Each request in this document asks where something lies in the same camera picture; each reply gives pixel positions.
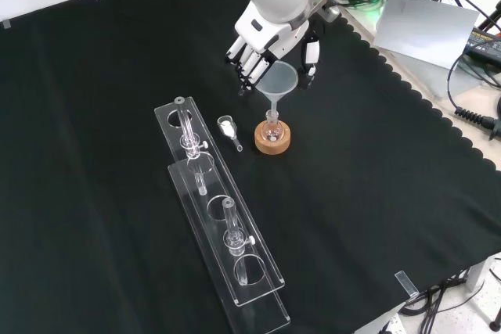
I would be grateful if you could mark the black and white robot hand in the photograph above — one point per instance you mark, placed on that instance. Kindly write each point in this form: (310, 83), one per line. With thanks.
(266, 36)

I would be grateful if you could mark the clear plastic funnel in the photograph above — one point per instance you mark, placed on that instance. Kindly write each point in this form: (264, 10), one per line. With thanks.
(278, 77)

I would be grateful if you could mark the small glass round-bottom flask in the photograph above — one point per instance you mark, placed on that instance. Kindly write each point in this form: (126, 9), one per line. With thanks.
(272, 130)

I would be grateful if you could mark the glass weighing funnel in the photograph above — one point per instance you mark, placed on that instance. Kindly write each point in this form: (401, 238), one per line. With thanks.
(225, 126)

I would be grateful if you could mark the clear acrylic funnel stand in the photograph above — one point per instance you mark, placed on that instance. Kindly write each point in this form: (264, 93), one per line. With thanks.
(219, 228)

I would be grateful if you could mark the black cloth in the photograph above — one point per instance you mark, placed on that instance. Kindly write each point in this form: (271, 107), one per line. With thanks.
(352, 154)

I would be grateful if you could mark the pale board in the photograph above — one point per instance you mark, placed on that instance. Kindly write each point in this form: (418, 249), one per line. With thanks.
(422, 29)

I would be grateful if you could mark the black power adapter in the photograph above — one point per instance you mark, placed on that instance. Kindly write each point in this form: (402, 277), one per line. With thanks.
(485, 42)

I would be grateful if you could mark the grey tape piece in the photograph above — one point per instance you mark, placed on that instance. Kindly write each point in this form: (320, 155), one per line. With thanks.
(6, 23)

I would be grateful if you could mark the clear tape strip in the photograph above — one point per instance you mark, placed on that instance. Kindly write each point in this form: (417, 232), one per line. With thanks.
(406, 284)

